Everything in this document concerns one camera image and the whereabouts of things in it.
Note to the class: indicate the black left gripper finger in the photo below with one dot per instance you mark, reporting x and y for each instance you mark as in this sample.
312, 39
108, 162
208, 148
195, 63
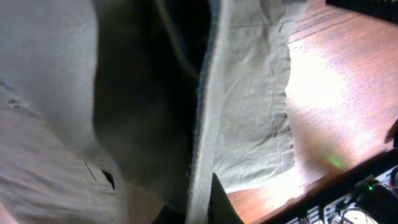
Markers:
220, 209

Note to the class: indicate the khaki green shorts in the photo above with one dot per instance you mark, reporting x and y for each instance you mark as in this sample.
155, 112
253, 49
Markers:
121, 111

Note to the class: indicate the electronics board below table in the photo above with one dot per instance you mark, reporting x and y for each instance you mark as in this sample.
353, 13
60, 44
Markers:
369, 195

